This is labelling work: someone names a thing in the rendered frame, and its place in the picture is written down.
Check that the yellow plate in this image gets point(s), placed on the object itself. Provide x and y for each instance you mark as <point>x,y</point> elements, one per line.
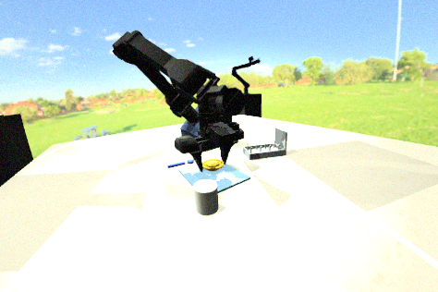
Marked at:
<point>213,164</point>

